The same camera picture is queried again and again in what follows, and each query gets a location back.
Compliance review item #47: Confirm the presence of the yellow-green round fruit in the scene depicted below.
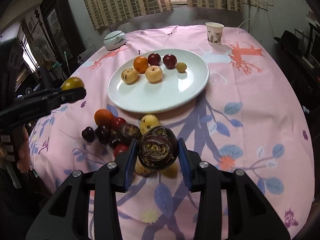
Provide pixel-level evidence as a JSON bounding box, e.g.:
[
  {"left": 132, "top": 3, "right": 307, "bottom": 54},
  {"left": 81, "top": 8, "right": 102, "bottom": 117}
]
[{"left": 61, "top": 77, "right": 85, "bottom": 90}]

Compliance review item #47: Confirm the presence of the dark cherry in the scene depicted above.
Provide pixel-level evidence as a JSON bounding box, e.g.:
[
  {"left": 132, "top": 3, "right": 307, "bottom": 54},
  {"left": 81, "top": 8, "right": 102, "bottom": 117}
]
[
  {"left": 95, "top": 126, "right": 111, "bottom": 145},
  {"left": 81, "top": 127, "right": 95, "bottom": 143}
]

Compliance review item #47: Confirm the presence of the orange tangerine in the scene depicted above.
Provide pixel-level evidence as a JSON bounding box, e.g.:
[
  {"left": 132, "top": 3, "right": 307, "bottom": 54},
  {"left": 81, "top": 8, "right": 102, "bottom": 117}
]
[
  {"left": 94, "top": 109, "right": 114, "bottom": 127},
  {"left": 133, "top": 56, "right": 149, "bottom": 74}
]

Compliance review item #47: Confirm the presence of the red cherry tomato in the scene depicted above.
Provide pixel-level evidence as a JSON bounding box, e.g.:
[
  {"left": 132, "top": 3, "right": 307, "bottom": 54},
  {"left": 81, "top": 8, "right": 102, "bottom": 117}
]
[
  {"left": 111, "top": 117, "right": 126, "bottom": 131},
  {"left": 113, "top": 144, "right": 129, "bottom": 158}
]

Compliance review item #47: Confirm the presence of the striped beige fruit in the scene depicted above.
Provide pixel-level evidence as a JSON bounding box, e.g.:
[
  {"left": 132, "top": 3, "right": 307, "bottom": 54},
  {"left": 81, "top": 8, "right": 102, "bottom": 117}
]
[{"left": 135, "top": 159, "right": 155, "bottom": 177}]

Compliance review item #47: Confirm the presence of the dark passion fruit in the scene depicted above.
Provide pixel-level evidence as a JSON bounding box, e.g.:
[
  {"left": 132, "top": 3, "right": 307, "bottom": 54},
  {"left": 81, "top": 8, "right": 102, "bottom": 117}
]
[
  {"left": 118, "top": 122, "right": 142, "bottom": 145},
  {"left": 138, "top": 126, "right": 179, "bottom": 171}
]

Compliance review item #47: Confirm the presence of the small yellow round fruit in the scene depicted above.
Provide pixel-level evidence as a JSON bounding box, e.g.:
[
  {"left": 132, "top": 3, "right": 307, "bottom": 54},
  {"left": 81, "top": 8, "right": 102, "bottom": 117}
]
[{"left": 161, "top": 163, "right": 178, "bottom": 179}]

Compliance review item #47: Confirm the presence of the yellow pear-like fruit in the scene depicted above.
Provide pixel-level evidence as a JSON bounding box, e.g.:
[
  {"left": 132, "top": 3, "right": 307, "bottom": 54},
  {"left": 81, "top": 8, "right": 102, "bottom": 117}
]
[{"left": 139, "top": 114, "right": 161, "bottom": 135}]

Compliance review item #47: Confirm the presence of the left hand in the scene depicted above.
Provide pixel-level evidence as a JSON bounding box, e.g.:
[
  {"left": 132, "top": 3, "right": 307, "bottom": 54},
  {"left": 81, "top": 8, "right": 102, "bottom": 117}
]
[{"left": 17, "top": 127, "right": 30, "bottom": 173}]

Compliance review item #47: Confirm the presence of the electric fan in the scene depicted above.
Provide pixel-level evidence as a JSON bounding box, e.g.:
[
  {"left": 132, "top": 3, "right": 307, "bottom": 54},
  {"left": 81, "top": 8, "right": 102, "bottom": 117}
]
[{"left": 30, "top": 37, "right": 51, "bottom": 61}]

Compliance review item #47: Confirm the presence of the dark framed picture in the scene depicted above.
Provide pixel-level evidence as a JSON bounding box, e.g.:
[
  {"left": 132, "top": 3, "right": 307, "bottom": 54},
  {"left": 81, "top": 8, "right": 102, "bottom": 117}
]
[{"left": 40, "top": 0, "right": 85, "bottom": 64}]

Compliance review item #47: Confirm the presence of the striped pepino melon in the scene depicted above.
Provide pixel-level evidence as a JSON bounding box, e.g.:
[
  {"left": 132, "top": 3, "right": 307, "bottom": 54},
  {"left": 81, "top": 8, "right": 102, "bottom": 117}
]
[{"left": 121, "top": 68, "right": 139, "bottom": 85}]

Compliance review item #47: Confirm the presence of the white ceramic lidded jar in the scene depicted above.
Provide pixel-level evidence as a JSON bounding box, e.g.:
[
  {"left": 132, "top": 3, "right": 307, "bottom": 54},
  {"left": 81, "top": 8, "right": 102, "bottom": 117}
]
[{"left": 104, "top": 30, "right": 127, "bottom": 51}]

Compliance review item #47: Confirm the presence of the pink floral tablecloth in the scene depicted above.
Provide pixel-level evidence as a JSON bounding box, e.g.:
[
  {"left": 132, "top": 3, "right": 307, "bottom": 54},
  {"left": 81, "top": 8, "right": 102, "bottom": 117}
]
[{"left": 29, "top": 25, "right": 315, "bottom": 237}]

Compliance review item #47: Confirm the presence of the orange tangerine on plate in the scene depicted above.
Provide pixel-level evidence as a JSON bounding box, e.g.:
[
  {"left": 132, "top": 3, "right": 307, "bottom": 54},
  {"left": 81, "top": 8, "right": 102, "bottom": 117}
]
[{"left": 133, "top": 56, "right": 149, "bottom": 74}]

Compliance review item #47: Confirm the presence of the pale yellow apple-like fruit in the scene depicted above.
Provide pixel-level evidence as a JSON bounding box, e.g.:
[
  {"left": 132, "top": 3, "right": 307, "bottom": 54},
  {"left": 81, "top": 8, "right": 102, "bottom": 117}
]
[{"left": 145, "top": 66, "right": 163, "bottom": 83}]

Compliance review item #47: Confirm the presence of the dark red plum left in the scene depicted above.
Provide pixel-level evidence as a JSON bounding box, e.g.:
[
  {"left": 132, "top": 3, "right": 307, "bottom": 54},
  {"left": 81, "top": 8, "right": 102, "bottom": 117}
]
[{"left": 148, "top": 53, "right": 161, "bottom": 66}]

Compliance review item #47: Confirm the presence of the dark red plum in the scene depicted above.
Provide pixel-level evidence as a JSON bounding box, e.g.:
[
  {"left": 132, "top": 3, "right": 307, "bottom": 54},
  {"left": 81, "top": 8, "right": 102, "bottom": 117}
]
[
  {"left": 163, "top": 54, "right": 177, "bottom": 69},
  {"left": 148, "top": 53, "right": 161, "bottom": 66}
]

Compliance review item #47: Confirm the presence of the dark red plum right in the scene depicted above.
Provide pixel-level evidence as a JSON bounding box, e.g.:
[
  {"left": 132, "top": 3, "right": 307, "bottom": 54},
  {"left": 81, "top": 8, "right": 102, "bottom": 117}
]
[{"left": 163, "top": 54, "right": 177, "bottom": 69}]

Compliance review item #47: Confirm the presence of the white oval plate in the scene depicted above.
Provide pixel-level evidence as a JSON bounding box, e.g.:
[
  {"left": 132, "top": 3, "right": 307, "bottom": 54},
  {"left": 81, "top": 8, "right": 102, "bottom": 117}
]
[{"left": 107, "top": 49, "right": 209, "bottom": 114}]

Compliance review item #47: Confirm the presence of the small yellow-green fruit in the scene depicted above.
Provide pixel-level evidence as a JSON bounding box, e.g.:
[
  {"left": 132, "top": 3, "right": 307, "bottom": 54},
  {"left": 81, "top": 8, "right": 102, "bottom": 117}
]
[{"left": 176, "top": 62, "right": 187, "bottom": 73}]

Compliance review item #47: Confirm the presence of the white paper cup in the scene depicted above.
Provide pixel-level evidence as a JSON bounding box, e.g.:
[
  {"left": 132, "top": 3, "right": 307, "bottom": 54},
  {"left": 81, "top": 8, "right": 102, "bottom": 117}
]
[{"left": 206, "top": 22, "right": 225, "bottom": 44}]

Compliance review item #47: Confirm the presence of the white power cable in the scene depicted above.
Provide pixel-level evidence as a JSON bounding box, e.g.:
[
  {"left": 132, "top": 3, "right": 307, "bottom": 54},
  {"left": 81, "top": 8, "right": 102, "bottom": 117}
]
[{"left": 237, "top": 3, "right": 259, "bottom": 29}]

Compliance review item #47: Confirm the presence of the wall power socket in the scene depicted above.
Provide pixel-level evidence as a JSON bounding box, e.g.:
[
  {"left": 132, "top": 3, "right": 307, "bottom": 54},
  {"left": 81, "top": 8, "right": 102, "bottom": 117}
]
[{"left": 242, "top": 0, "right": 268, "bottom": 11}]

